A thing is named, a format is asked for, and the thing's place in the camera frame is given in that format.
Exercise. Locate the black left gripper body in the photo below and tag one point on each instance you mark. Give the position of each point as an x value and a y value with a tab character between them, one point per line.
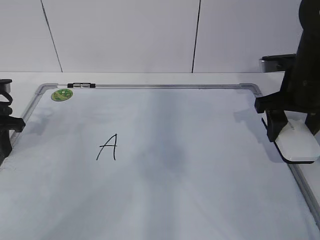
7	124

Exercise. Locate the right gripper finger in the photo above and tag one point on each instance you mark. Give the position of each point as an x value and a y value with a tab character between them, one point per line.
312	122
276	121

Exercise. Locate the white board with grey frame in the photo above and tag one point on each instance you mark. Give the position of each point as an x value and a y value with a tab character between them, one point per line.
149	163

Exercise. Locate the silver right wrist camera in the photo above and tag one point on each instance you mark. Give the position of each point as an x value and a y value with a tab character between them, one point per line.
277	63

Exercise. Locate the round green magnet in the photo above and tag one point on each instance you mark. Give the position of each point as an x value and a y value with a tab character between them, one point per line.
61	95

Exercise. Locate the black and clear frame clip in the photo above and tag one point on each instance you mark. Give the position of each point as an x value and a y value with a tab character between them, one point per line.
84	85

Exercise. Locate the white board eraser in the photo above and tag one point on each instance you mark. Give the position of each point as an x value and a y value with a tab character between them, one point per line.
296	144

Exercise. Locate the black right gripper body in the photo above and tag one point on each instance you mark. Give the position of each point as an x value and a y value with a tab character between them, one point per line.
280	101

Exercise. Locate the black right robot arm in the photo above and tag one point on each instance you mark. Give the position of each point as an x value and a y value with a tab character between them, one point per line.
300	87

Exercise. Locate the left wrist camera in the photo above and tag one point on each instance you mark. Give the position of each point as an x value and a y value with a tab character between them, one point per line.
5	85

